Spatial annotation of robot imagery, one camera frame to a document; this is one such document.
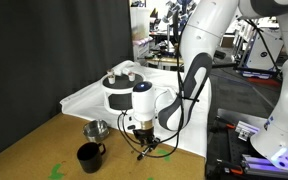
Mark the black cup with handle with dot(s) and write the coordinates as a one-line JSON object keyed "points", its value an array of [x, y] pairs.
{"points": [[90, 155]]}

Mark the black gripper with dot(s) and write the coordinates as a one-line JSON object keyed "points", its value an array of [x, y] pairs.
{"points": [[143, 135]]}

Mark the silver metal clamp bracket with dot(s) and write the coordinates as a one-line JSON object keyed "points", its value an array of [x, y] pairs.
{"points": [[245, 130]]}

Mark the black and white marker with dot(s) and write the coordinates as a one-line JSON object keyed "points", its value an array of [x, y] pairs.
{"points": [[143, 153]]}

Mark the white paper cup left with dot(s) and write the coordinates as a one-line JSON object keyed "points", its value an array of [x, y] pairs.
{"points": [[111, 76]]}

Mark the white paper cup right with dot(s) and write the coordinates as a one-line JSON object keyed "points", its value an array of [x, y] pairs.
{"points": [[131, 76]]}

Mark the small steel bowl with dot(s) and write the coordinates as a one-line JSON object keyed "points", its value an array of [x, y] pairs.
{"points": [[96, 131]]}

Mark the aluminium extrusion rail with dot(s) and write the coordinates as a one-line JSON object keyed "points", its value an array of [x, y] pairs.
{"points": [[262, 167]]}

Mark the black mounting base plate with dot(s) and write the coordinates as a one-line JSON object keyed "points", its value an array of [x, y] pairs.
{"points": [[228, 161]]}

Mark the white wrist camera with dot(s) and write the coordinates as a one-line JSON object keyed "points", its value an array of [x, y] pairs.
{"points": [[129, 123]]}

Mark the white cloth sheet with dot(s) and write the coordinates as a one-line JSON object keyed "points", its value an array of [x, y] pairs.
{"points": [[175, 105]]}

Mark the black curtain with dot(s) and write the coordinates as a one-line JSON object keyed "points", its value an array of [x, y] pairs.
{"points": [[50, 49]]}

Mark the white paper cup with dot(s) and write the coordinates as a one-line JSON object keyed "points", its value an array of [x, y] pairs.
{"points": [[131, 76], [111, 76]]}

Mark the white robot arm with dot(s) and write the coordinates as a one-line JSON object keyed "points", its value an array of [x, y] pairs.
{"points": [[199, 39]]}

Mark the white round stand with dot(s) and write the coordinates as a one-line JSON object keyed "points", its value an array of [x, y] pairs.
{"points": [[117, 96]]}

